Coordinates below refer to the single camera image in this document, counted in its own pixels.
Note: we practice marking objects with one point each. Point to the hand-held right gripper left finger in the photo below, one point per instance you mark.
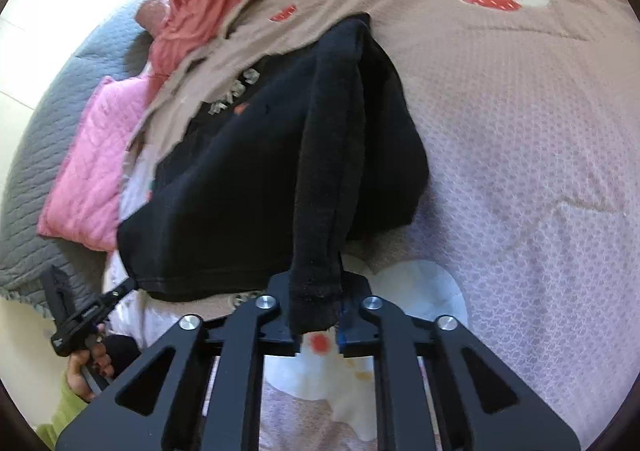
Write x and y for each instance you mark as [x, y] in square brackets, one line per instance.
[280, 321]

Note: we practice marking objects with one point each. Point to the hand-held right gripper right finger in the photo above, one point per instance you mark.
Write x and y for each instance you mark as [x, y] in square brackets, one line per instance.
[341, 333]

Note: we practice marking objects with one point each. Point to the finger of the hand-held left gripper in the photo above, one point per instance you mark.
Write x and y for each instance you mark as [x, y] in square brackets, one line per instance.
[55, 291]
[120, 292]

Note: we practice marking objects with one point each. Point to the black sweatshirt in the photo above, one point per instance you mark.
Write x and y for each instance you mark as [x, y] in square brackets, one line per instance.
[240, 181]

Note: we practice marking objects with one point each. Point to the person's left forearm green sleeve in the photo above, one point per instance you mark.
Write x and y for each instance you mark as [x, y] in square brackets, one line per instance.
[62, 411]

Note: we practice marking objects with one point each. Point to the person's left hand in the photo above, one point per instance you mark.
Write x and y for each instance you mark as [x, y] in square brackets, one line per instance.
[95, 363]

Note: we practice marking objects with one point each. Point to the pink quilted pillow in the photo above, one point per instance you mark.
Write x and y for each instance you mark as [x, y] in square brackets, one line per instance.
[90, 171]

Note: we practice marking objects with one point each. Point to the grey quilted blanket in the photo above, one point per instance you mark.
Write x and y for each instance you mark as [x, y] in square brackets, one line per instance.
[45, 131]

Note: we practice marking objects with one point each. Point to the beige printed quilt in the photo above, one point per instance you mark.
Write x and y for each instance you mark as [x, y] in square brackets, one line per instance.
[500, 156]

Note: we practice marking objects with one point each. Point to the dusty pink cushion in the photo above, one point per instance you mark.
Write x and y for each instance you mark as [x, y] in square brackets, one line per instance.
[152, 13]

